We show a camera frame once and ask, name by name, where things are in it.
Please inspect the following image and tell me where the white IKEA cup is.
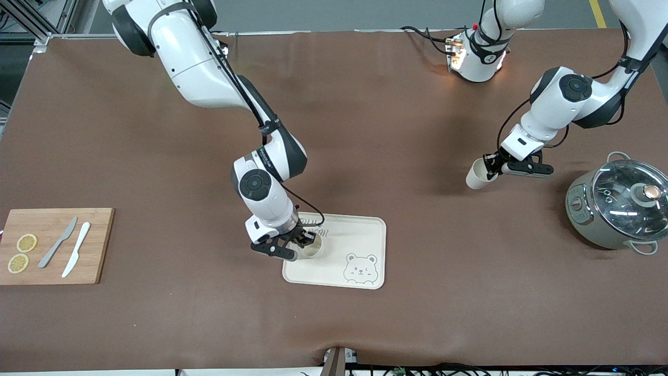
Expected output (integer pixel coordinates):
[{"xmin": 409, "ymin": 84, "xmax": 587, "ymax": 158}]
[
  {"xmin": 466, "ymin": 158, "xmax": 499, "ymax": 190},
  {"xmin": 296, "ymin": 235, "xmax": 325, "ymax": 260}
]

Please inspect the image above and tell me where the cream bear print tray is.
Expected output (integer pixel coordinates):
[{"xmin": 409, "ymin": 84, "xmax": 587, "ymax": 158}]
[{"xmin": 282, "ymin": 211, "xmax": 387, "ymax": 290}]

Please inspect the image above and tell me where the brown table cover sheet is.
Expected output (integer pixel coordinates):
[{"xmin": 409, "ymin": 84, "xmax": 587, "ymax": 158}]
[{"xmin": 0, "ymin": 29, "xmax": 668, "ymax": 372}]

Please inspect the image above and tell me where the grey-green electric cooking pot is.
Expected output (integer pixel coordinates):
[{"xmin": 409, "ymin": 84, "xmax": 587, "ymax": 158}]
[{"xmin": 565, "ymin": 151, "xmax": 668, "ymax": 255}]

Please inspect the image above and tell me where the glass pot lid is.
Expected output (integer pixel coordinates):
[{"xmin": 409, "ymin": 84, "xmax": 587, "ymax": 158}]
[{"xmin": 591, "ymin": 160, "xmax": 668, "ymax": 241}]

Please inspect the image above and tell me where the bamboo cutting board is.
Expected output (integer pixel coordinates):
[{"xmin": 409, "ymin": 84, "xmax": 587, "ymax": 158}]
[{"xmin": 0, "ymin": 208, "xmax": 115, "ymax": 286}]

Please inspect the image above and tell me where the white plastic knife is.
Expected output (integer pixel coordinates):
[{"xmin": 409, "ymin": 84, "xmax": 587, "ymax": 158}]
[{"xmin": 62, "ymin": 222, "xmax": 91, "ymax": 278}]

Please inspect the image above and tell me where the grey plastic knife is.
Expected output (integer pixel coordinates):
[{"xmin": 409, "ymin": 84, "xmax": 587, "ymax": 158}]
[{"xmin": 38, "ymin": 217, "xmax": 78, "ymax": 269}]

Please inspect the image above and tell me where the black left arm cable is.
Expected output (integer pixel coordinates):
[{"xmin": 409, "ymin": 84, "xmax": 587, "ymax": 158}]
[{"xmin": 496, "ymin": 21, "xmax": 668, "ymax": 157}]

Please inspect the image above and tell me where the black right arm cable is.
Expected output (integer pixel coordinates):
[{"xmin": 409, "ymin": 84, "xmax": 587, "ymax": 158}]
[{"xmin": 177, "ymin": 0, "xmax": 325, "ymax": 228}]

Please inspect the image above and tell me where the metal camera stand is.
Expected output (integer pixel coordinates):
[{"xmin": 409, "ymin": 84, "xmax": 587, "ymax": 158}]
[{"xmin": 323, "ymin": 346, "xmax": 359, "ymax": 376}]

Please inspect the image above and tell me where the black arm base cable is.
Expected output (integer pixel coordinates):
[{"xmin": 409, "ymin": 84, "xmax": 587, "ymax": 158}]
[{"xmin": 400, "ymin": 25, "xmax": 456, "ymax": 56}]

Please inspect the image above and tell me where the aluminium frame profile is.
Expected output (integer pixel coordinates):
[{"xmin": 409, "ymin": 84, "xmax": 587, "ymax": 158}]
[{"xmin": 0, "ymin": 0, "xmax": 80, "ymax": 45}]

